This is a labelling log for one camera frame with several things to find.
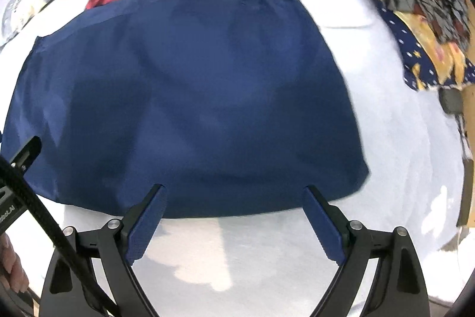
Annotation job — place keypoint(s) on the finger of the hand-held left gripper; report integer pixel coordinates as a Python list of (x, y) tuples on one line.
[(28, 151)]

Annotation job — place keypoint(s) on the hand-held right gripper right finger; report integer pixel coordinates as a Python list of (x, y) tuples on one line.
[(324, 228)]

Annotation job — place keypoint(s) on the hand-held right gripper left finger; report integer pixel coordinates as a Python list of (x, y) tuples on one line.
[(145, 228)]

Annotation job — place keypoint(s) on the navy shirt with red collar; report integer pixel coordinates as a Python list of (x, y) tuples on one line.
[(193, 90)]

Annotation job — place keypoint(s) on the person's left hand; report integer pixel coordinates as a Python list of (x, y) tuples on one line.
[(13, 265)]

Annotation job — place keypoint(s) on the dark object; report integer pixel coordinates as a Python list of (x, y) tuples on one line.
[(451, 101)]

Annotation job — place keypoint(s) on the grey red patterned cloth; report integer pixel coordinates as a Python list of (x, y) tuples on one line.
[(426, 23)]

